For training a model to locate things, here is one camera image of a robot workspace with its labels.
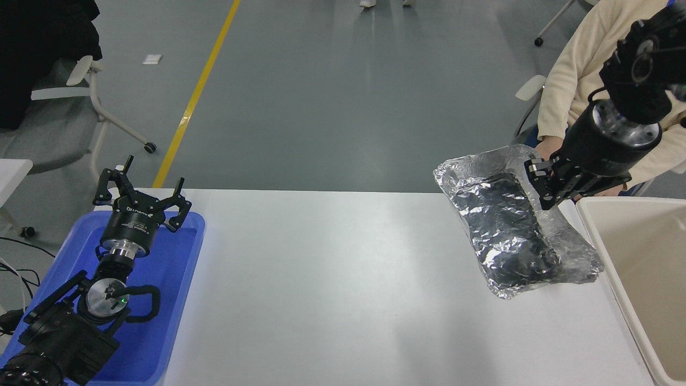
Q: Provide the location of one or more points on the person's grey chair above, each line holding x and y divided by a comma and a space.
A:
530, 88

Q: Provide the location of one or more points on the silver foil plate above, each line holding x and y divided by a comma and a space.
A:
504, 236

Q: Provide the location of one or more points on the grey chair leg with caster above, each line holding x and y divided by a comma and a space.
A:
552, 24

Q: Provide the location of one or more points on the large pale bin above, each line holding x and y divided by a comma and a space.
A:
643, 268

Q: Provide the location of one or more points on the person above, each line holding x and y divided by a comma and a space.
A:
584, 64

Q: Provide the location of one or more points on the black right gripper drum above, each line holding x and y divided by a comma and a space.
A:
600, 153

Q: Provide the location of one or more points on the black jacket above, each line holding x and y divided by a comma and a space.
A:
32, 43

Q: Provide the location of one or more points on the white shoe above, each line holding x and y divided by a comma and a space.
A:
367, 2

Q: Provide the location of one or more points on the person's right hand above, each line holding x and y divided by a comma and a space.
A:
547, 146

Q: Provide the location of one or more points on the person's left hand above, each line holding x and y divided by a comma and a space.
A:
603, 192

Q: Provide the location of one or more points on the white paper scrap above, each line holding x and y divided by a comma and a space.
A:
153, 59

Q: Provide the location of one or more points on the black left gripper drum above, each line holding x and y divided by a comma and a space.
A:
131, 225

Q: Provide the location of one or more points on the small white side table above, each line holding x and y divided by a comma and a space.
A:
10, 177

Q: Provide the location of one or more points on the grey white office chair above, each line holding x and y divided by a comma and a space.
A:
53, 134

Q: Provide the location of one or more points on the blue plastic tray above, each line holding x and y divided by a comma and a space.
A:
171, 279

